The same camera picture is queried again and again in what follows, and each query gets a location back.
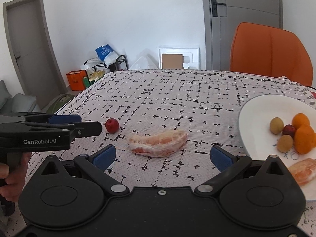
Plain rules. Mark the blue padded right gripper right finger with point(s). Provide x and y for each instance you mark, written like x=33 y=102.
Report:
x=231 y=167

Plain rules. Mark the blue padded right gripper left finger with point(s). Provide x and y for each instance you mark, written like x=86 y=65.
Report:
x=94 y=166

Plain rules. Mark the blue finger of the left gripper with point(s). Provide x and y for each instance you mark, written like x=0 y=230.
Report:
x=64 y=119

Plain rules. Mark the red plum back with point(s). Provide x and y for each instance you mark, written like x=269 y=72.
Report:
x=112 y=125

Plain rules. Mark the brown kiwi back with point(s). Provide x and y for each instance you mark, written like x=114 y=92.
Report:
x=285 y=143

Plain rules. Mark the brown kiwi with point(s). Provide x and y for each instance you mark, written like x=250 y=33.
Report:
x=285 y=143
x=276 y=125

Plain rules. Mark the brown kiwi front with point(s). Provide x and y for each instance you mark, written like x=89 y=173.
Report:
x=276 y=125

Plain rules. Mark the dark red plum front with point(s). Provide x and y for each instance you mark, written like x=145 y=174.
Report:
x=289 y=130

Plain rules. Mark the pomelo segment back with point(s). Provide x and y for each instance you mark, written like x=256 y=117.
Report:
x=159 y=145

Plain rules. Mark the pomelo segment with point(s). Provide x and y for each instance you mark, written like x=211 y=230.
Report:
x=303 y=171
x=159 y=145

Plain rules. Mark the pomelo segment front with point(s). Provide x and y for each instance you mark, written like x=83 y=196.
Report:
x=303 y=171

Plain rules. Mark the large orange front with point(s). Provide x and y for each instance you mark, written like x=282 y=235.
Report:
x=304 y=140

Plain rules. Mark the large orange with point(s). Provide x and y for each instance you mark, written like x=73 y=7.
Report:
x=299 y=120
x=304 y=140

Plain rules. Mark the large orange back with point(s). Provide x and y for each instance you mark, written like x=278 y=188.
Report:
x=299 y=120

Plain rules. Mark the person's left hand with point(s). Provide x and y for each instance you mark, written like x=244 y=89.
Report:
x=15 y=180

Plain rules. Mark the green backpack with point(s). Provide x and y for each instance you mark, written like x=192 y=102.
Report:
x=59 y=103

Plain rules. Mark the grey sofa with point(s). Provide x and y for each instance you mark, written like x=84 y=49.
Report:
x=17 y=103

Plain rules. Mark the orange paper bag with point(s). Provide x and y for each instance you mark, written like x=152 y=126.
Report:
x=75 y=79

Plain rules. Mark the black metal rack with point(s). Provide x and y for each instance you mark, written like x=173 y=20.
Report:
x=95 y=64

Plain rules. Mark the blue white plastic bag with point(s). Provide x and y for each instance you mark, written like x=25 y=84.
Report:
x=107 y=54

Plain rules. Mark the white black patterned tablecloth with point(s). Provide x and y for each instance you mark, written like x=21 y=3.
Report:
x=205 y=104

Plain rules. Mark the grey left door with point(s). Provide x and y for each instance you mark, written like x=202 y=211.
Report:
x=31 y=50

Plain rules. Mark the white framed board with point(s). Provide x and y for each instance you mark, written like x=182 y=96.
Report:
x=179 y=58

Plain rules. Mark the orange chair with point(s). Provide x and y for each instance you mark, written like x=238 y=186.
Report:
x=269 y=51

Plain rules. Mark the grey door with handle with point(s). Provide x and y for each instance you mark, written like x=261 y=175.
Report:
x=221 y=19

